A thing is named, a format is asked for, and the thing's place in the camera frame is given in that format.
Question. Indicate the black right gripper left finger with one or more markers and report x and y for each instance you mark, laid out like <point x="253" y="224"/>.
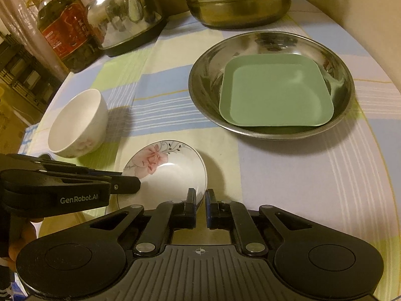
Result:
<point x="163" y="221"/>

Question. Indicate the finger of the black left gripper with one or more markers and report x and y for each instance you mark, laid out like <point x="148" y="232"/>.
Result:
<point x="122" y="184"/>

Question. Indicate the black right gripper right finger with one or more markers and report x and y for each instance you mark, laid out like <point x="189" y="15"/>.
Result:
<point x="235" y="218"/>

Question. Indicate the floral white ceramic saucer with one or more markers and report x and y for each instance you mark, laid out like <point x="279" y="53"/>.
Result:
<point x="167" y="169"/>

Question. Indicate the white ceramic rice bowl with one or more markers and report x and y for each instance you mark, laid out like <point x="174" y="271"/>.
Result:
<point x="81" y="125"/>

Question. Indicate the green square plastic plate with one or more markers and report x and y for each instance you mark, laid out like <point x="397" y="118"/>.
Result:
<point x="273" y="90"/>

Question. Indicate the person's left hand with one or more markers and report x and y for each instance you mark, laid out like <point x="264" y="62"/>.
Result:
<point x="27" y="235"/>

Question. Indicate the black metal rack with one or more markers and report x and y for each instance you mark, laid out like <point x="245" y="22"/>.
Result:
<point x="22" y="72"/>

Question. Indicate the checkered pastel tablecloth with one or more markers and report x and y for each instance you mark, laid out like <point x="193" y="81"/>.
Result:
<point x="347" y="178"/>

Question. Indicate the large stainless steel dish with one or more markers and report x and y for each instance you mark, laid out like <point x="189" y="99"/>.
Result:
<point x="205" y="79"/>

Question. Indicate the curtain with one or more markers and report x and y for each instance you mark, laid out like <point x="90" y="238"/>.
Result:
<point x="21" y="22"/>

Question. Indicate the cooking oil bottle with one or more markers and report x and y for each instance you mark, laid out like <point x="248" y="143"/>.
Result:
<point x="64" y="26"/>

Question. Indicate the stainless steel kettle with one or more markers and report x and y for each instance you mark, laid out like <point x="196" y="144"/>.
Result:
<point x="120" y="26"/>

